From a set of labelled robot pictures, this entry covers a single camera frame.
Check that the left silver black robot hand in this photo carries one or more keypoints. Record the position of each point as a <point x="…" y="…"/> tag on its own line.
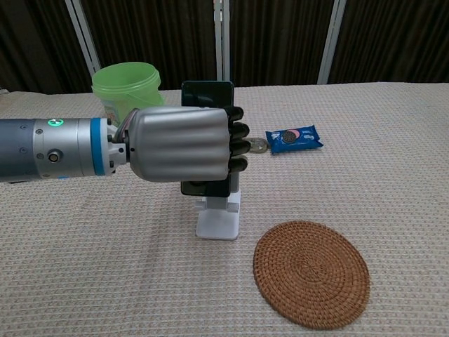
<point x="179" y="144"/>

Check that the black smartphone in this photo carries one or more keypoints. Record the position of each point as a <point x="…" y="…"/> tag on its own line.
<point x="207" y="93"/>

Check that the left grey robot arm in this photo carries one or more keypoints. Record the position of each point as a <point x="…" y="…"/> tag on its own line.
<point x="52" y="151"/>

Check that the white phone stand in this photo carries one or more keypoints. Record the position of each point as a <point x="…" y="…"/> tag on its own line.
<point x="217" y="224"/>

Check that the green plastic bucket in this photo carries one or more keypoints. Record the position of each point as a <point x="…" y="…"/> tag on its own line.
<point x="122" y="84"/>

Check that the dark brown curtain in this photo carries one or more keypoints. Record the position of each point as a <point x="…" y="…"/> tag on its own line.
<point x="158" y="31"/>

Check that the blue cookie packet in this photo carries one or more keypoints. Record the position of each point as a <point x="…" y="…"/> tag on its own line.
<point x="294" y="138"/>

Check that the beige waffle tablecloth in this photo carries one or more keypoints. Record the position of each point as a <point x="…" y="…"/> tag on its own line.
<point x="158" y="291"/>

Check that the round woven rattan mat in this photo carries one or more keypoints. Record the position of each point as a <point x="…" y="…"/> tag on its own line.
<point x="311" y="275"/>

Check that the white metal post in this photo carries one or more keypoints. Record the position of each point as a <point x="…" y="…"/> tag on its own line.
<point x="222" y="42"/>
<point x="84" y="38"/>
<point x="331" y="42"/>

